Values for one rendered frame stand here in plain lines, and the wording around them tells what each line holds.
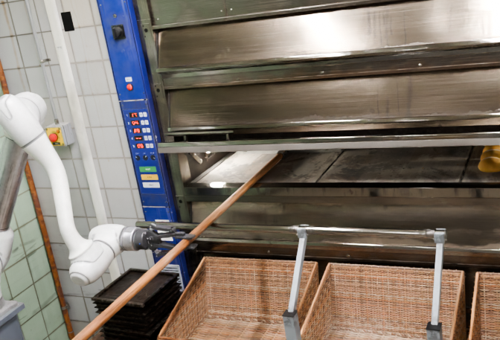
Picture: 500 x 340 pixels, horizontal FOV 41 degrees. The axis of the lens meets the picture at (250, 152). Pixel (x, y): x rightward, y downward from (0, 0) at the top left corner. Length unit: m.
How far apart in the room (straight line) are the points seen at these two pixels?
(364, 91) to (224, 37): 0.61
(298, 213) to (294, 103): 0.49
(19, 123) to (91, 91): 0.75
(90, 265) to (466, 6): 1.58
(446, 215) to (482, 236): 0.15
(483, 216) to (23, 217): 2.18
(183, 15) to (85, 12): 0.48
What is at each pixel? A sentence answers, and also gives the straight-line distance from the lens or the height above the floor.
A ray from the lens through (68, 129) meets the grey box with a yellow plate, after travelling 3.25.
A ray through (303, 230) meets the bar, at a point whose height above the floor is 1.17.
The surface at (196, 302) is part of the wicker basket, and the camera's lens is 3.05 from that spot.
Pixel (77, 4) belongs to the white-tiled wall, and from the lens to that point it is 3.08.
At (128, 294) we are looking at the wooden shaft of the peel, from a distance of 2.13.
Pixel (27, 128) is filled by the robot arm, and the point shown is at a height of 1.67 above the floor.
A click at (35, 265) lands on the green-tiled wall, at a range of 3.63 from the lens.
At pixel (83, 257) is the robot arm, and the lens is 2.45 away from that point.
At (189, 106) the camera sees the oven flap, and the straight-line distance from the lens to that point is 2.88.
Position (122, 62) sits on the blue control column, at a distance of 2.96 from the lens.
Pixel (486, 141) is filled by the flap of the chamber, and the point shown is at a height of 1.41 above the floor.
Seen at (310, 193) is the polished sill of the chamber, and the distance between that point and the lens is 2.77.
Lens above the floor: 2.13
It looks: 16 degrees down
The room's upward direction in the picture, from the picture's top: 9 degrees counter-clockwise
